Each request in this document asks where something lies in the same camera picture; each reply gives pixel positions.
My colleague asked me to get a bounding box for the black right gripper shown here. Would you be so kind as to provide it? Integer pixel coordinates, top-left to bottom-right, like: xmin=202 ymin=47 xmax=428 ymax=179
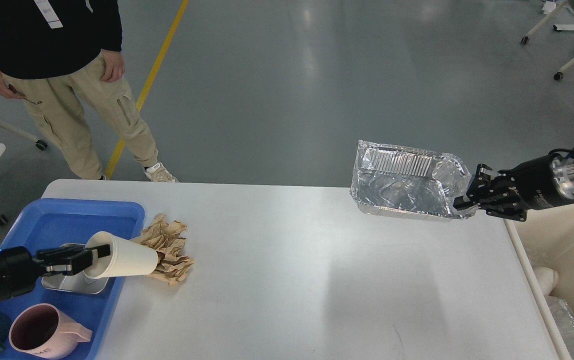
xmin=453 ymin=153 xmax=574 ymax=222

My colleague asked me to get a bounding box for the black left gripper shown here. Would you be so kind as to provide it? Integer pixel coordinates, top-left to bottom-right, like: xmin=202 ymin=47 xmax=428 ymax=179
xmin=0 ymin=244 xmax=112 ymax=302

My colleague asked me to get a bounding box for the square steel tray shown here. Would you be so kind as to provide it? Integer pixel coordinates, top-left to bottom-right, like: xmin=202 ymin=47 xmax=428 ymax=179
xmin=40 ymin=243 xmax=109 ymax=295

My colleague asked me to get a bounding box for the cream paper cup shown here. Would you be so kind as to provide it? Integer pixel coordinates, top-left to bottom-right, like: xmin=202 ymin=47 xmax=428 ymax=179
xmin=83 ymin=231 xmax=159 ymax=280

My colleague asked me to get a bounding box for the pink mug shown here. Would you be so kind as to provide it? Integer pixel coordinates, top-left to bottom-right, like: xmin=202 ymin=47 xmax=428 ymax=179
xmin=8 ymin=303 xmax=94 ymax=360

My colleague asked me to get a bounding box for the brown paper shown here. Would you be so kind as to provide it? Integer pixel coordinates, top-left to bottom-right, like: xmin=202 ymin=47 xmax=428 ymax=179
xmin=130 ymin=213 xmax=194 ymax=287

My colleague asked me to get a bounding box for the aluminium foil tray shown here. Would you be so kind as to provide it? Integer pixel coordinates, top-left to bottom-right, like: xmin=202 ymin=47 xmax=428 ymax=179
xmin=349 ymin=140 xmax=477 ymax=223

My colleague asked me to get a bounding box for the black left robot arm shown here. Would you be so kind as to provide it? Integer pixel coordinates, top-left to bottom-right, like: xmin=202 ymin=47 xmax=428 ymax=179
xmin=0 ymin=244 xmax=112 ymax=302

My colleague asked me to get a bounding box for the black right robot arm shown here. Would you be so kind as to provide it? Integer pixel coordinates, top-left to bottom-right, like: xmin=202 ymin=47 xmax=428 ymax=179
xmin=453 ymin=146 xmax=574 ymax=222

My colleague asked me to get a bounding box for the person's right hand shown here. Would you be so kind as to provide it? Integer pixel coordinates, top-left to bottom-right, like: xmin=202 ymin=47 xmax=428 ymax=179
xmin=0 ymin=71 xmax=25 ymax=100

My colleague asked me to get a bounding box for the person's left hand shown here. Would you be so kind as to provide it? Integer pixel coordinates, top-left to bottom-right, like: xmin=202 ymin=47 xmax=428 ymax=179
xmin=100 ymin=48 xmax=126 ymax=83

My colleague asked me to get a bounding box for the clear plastic bag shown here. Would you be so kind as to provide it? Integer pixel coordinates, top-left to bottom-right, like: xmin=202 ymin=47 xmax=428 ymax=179
xmin=545 ymin=296 xmax=574 ymax=360

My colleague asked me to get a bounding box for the white rolling chair base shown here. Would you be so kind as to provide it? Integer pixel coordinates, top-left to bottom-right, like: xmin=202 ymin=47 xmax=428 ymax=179
xmin=520 ymin=0 xmax=574 ymax=81

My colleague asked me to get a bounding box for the person in black top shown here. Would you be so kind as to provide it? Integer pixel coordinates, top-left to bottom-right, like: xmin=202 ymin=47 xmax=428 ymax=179
xmin=0 ymin=0 xmax=177 ymax=183

